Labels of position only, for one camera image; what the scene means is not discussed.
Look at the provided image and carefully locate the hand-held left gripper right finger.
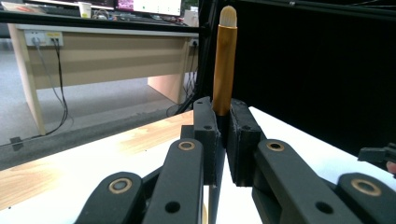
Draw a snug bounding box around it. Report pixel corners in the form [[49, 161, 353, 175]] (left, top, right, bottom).
[[225, 98, 267, 188]]

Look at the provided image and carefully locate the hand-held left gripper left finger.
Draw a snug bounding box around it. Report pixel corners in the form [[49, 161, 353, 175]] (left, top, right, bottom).
[[180, 95, 226, 187]]

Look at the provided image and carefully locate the white table mat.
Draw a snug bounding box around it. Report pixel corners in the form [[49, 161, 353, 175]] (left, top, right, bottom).
[[0, 106, 396, 224]]

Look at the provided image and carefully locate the black curtain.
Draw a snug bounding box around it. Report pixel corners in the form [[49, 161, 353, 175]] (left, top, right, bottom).
[[232, 0, 396, 157]]

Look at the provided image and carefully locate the light wooden office desk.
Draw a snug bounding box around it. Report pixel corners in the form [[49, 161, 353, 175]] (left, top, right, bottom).
[[7, 23, 200, 136]]

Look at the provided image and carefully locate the computer monitor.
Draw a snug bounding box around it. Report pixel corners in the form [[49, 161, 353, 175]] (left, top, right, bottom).
[[114, 0, 183, 17]]

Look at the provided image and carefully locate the white paper cup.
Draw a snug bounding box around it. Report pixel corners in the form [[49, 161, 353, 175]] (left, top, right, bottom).
[[77, 1, 93, 19]]

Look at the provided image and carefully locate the white power strip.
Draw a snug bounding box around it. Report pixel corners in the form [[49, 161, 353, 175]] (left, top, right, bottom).
[[24, 30, 64, 48]]

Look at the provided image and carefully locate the black metal frame post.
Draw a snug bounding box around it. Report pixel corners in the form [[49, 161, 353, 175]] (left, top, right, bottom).
[[174, 0, 220, 117]]

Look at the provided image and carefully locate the black cable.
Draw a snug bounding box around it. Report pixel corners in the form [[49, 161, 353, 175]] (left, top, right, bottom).
[[31, 38, 70, 139]]

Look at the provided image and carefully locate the black metal frame bar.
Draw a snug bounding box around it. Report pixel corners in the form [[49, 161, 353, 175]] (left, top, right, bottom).
[[0, 10, 207, 34]]

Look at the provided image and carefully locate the grey cable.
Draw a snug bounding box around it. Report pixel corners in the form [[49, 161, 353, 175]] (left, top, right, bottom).
[[32, 37, 68, 125]]

